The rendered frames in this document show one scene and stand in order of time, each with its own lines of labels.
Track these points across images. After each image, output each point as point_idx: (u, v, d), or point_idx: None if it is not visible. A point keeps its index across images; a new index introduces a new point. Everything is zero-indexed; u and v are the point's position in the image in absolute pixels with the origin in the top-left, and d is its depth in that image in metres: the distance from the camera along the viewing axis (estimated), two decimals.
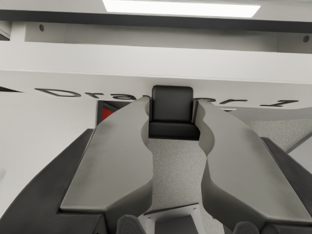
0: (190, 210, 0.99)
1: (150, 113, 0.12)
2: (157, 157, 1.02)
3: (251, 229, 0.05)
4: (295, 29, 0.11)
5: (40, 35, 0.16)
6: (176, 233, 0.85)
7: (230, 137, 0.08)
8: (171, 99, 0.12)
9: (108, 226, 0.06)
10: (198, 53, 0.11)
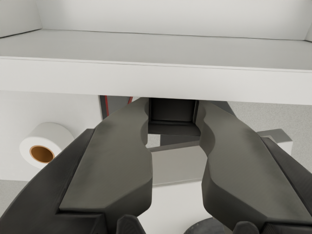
0: None
1: (150, 113, 0.12)
2: None
3: (251, 229, 0.05)
4: None
5: None
6: None
7: (231, 137, 0.08)
8: (172, 101, 0.11)
9: (108, 226, 0.06)
10: (206, 62, 0.09)
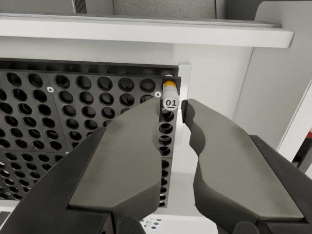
0: None
1: (160, 114, 0.12)
2: None
3: (251, 229, 0.05)
4: None
5: None
6: (236, 17, 0.79)
7: (221, 136, 0.08)
8: None
9: (115, 225, 0.06)
10: None
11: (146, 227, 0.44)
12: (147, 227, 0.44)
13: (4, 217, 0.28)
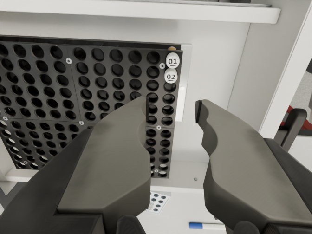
0: None
1: (147, 113, 0.12)
2: None
3: (251, 229, 0.05)
4: None
5: (199, 179, 0.30)
6: None
7: (234, 138, 0.08)
8: None
9: (107, 227, 0.06)
10: None
11: (149, 208, 0.46)
12: (150, 208, 0.46)
13: (20, 188, 0.31)
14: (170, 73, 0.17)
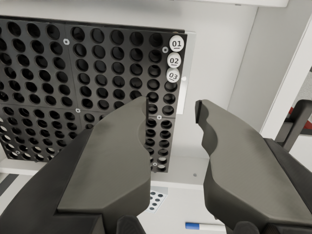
0: None
1: (147, 113, 0.12)
2: None
3: (251, 229, 0.05)
4: None
5: (199, 175, 0.29)
6: None
7: (234, 138, 0.08)
8: None
9: (107, 227, 0.06)
10: (258, 125, 0.19)
11: (176, 72, 0.17)
12: (178, 75, 0.17)
13: (11, 180, 0.29)
14: (173, 56, 0.17)
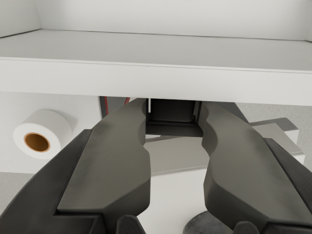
0: None
1: (147, 113, 0.12)
2: None
3: (251, 229, 0.05)
4: None
5: None
6: None
7: (234, 138, 0.08)
8: (172, 101, 0.11)
9: (107, 227, 0.06)
10: (206, 63, 0.09)
11: None
12: None
13: None
14: None
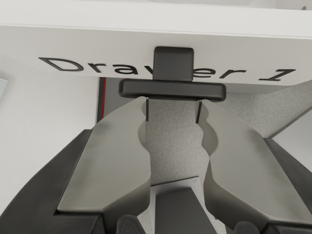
0: (190, 183, 1.00)
1: (147, 113, 0.12)
2: (158, 131, 1.03)
3: (251, 229, 0.05)
4: None
5: None
6: (176, 201, 0.87)
7: (234, 138, 0.08)
8: (172, 59, 0.13)
9: (107, 227, 0.06)
10: (198, 11, 0.12)
11: None
12: None
13: None
14: None
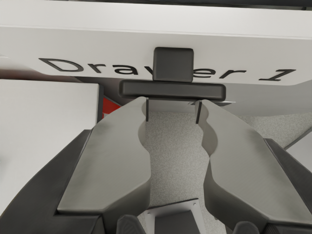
0: (190, 205, 0.99)
1: (147, 113, 0.12)
2: (157, 152, 1.03)
3: (251, 229, 0.05)
4: (292, 1, 0.12)
5: None
6: (176, 227, 0.86)
7: (234, 138, 0.08)
8: (172, 59, 0.13)
9: (107, 227, 0.06)
10: (198, 11, 0.12)
11: None
12: None
13: None
14: None
